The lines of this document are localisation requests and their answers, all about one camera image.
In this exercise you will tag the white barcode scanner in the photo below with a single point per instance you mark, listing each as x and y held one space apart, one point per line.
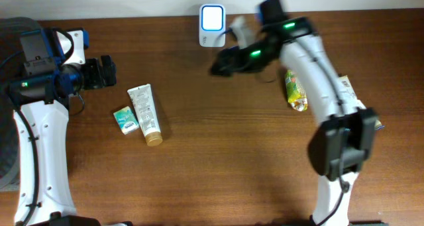
212 25

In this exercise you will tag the grey plastic mesh basket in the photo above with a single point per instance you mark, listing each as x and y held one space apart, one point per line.
11 60

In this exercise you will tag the large yellow white snack bag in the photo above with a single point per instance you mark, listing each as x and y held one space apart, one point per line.
346 82

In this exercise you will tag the white cosmetic tube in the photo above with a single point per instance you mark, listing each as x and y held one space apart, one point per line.
143 103

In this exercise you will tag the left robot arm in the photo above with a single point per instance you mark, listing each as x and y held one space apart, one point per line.
54 71

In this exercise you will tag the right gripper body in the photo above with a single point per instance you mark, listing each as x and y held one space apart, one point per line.
251 58

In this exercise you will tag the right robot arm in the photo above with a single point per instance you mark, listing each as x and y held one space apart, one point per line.
344 139

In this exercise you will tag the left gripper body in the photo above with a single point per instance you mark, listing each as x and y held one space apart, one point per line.
93 74

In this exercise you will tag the green yellow snack bar wrapper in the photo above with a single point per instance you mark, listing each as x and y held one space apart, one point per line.
297 97

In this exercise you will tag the teal tissue pack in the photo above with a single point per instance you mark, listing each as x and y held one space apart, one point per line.
126 120

